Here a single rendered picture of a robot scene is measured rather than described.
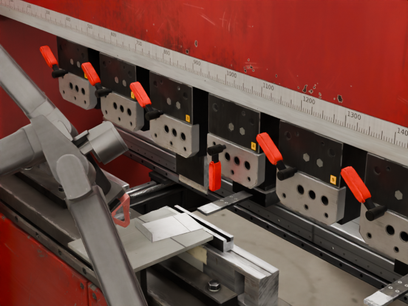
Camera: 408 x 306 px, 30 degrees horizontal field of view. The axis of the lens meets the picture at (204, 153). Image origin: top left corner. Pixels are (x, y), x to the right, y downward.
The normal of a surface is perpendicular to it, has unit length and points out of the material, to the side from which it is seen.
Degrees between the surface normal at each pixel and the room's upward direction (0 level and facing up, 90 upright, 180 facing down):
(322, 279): 0
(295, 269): 0
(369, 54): 90
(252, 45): 90
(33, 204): 0
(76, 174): 57
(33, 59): 90
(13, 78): 52
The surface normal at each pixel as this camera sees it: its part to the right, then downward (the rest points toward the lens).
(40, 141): -0.01, -0.18
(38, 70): 0.65, 0.30
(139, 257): 0.00, -0.92
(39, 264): -0.76, 0.25
